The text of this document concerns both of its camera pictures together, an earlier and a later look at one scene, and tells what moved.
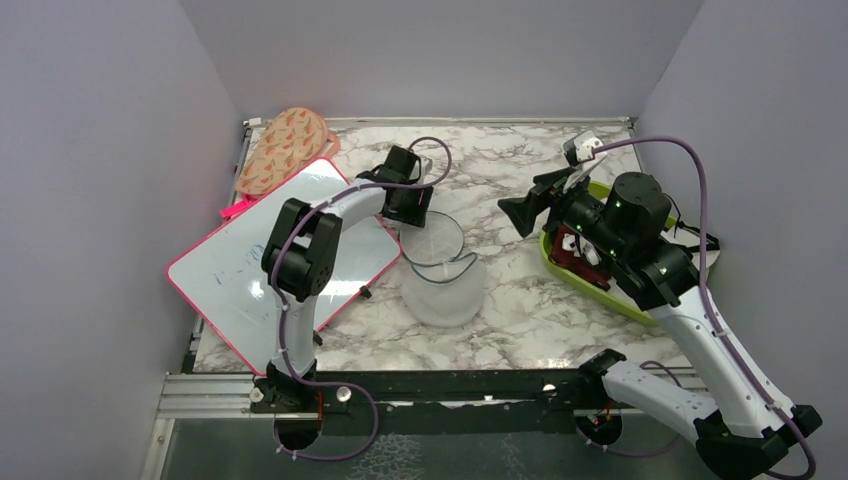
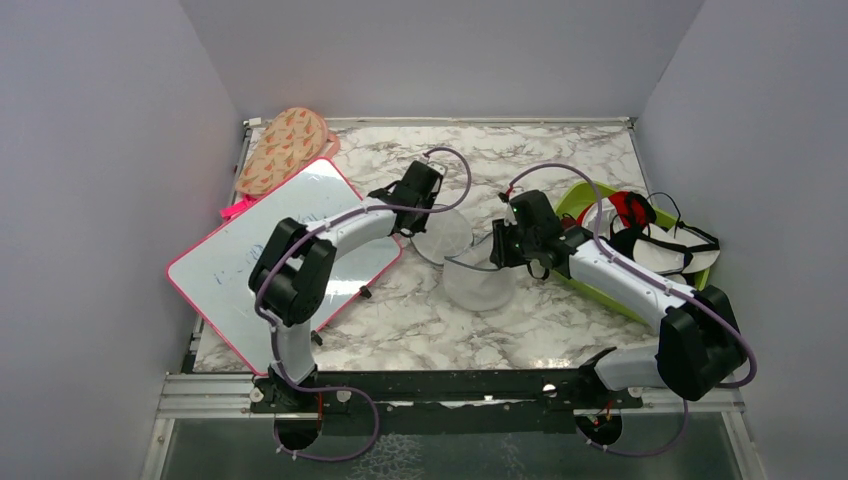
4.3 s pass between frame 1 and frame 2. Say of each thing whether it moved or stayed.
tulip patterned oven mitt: stayed
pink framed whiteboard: stayed
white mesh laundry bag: moved
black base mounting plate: stayed
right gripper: moved
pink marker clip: stayed
